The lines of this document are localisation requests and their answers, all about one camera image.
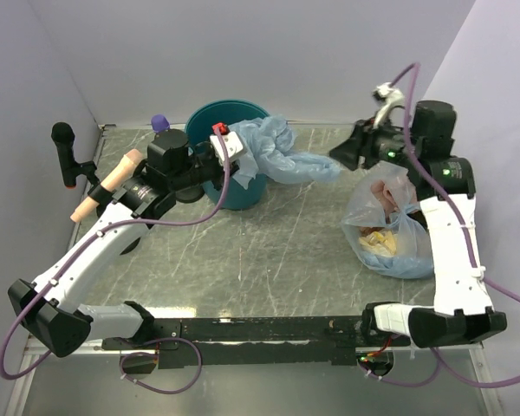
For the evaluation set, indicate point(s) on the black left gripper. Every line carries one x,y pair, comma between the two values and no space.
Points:
217,182

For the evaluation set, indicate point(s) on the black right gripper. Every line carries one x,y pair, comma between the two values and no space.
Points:
360,142

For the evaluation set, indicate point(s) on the teal plastic trash bin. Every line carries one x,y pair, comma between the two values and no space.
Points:
214,124

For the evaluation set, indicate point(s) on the light blue trash bag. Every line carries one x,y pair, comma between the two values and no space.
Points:
270,152

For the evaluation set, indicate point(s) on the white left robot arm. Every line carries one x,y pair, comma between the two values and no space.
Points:
136,194

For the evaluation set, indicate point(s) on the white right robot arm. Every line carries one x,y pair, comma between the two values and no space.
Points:
462,311

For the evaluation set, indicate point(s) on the clear bag with trash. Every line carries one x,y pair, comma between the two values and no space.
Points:
381,227

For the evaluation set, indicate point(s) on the purple microphone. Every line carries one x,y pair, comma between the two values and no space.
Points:
159,123

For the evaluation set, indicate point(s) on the beige microphone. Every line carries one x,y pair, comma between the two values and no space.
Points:
104,190

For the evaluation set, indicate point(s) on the black round stand base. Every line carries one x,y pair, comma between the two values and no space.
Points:
128,247

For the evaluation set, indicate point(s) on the black microphone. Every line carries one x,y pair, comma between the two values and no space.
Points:
64,138

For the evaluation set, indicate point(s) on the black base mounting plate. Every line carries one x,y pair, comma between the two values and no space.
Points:
258,340

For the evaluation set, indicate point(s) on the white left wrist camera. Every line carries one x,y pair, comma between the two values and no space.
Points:
223,137

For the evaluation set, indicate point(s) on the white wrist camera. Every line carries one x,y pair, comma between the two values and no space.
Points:
388,97
223,137

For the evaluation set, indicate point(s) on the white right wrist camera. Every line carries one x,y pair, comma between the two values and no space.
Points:
388,97

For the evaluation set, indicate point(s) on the aluminium frame rail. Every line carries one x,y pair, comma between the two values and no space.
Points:
294,123

